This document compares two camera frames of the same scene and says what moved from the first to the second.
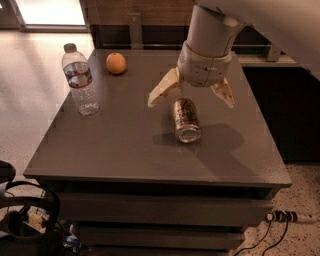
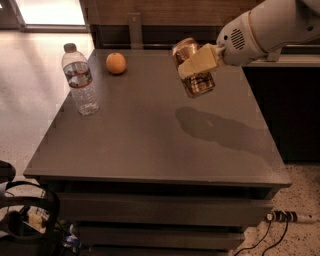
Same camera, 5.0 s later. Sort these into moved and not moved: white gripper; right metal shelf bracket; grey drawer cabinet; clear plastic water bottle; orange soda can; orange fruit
Moved: orange soda can; white gripper
Not moved: right metal shelf bracket; clear plastic water bottle; orange fruit; grey drawer cabinet
